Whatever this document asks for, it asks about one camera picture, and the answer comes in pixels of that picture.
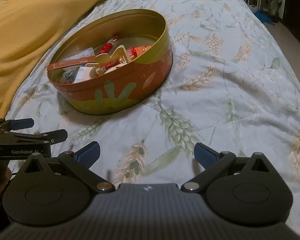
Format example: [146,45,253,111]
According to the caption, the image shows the clear bag blue items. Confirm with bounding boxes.
[59,69,78,84]

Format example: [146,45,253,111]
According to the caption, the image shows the orange stick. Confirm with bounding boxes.
[47,56,96,71]

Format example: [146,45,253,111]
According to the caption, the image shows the red lighter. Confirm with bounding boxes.
[98,35,119,55]
[100,47,138,72]

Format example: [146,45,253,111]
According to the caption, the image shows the cream flower hair clip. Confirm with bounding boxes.
[87,45,126,76]

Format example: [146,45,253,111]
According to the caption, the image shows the orange VC cream tube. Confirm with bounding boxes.
[134,46,151,57]

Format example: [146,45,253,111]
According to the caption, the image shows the floral bed quilt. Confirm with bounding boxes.
[7,0,300,234]

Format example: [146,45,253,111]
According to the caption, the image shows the yellow blanket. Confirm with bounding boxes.
[0,0,106,118]

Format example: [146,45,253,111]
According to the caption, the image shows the blue plastic bag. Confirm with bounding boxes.
[254,10,275,25]

